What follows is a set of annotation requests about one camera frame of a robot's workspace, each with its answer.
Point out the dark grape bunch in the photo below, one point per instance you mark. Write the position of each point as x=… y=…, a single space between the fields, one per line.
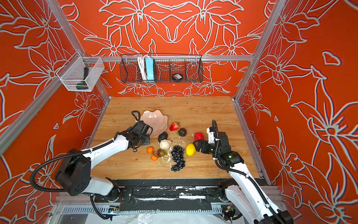
x=178 y=158

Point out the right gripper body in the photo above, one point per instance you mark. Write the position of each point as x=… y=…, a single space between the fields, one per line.
x=212 y=148

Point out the red apple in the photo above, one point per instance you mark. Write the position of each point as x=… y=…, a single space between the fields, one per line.
x=199 y=136

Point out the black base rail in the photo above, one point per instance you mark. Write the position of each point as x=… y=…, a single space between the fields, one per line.
x=170 y=195

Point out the dark green brush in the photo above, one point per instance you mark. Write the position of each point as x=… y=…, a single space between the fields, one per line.
x=83 y=85

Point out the large yellow lemon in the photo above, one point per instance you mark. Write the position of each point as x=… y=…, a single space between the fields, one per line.
x=190 y=150

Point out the black round device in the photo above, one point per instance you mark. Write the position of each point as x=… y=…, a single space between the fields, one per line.
x=177 y=78

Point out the small orange tangerine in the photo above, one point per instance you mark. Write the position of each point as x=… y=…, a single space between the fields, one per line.
x=154 y=157
x=150 y=150

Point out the green red fig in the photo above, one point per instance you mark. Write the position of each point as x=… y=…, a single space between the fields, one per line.
x=161 y=153

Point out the small orange tangerine lower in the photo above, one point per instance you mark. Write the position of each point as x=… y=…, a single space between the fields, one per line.
x=154 y=157

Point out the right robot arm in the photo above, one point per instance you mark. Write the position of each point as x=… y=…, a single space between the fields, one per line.
x=245 y=193

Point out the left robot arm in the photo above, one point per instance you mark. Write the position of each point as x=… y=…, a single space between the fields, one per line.
x=74 y=173

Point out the black wire wall basket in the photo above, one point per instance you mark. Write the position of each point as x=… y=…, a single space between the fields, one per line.
x=133 y=68

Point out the pink scalloped fruit bowl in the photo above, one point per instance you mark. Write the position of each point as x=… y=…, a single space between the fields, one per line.
x=156 y=120

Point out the light blue box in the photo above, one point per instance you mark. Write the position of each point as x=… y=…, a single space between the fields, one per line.
x=150 y=69

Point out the dark avocado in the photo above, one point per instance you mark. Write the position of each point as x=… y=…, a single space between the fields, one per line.
x=162 y=136

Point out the beige garlic bulb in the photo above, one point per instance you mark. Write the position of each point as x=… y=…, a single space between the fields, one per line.
x=165 y=144

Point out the clear plastic wall bin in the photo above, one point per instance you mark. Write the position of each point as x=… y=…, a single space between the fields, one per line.
x=72 y=71

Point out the small orange tangerine upper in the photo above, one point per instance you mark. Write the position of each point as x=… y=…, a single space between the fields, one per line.
x=150 y=150

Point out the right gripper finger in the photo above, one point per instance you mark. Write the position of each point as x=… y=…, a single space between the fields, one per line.
x=200 y=148
x=200 y=142

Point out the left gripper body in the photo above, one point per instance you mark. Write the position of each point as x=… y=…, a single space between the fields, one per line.
x=145 y=140

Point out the red strawberry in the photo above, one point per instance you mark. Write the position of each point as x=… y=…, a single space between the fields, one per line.
x=174 y=126

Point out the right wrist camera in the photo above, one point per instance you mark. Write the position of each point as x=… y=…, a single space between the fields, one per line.
x=212 y=135

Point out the dark purple mangosteen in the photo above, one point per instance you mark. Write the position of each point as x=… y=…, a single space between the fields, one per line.
x=182 y=132

